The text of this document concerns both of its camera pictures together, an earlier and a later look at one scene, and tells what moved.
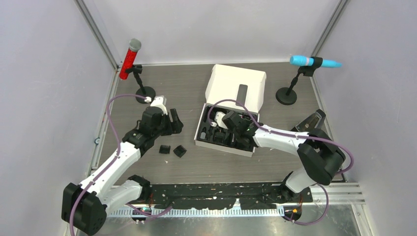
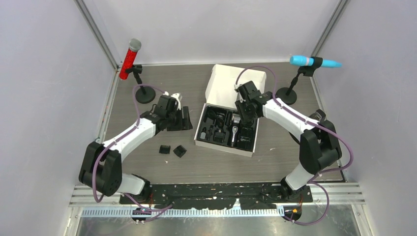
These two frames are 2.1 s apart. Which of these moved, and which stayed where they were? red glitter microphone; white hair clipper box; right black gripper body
Moved: right black gripper body
Stayed: red glitter microphone; white hair clipper box
